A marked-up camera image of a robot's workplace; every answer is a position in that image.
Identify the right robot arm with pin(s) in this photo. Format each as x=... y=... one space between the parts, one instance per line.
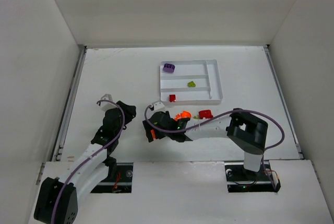
x=246 y=130

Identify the purple round lego brick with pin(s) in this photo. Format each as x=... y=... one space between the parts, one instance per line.
x=168 y=68

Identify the white divided sorting tray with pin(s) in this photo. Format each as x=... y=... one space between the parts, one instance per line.
x=204 y=73

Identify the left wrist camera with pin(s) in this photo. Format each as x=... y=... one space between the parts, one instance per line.
x=104 y=104

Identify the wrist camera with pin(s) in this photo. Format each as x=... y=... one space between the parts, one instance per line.
x=158 y=106
x=104 y=104

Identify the orange flower lego piece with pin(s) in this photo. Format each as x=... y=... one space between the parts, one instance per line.
x=183 y=115

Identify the orange round lego piece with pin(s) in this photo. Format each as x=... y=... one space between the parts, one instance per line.
x=153 y=134

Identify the small lime green lego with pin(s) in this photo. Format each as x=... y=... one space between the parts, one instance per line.
x=191 y=84

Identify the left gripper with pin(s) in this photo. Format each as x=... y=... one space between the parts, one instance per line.
x=126 y=109

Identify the large red lego block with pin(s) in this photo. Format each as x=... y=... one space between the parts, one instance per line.
x=205 y=114

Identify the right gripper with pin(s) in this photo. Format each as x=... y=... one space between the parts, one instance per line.
x=150 y=131

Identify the small red lego brick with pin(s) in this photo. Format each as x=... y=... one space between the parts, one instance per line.
x=172 y=98

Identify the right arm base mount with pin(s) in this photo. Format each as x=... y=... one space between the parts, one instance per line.
x=240 y=180

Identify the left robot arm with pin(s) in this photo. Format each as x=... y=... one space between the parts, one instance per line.
x=59 y=198

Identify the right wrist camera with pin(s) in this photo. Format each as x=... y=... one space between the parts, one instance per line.
x=158 y=106

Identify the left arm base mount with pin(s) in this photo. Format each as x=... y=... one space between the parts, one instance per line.
x=119 y=178

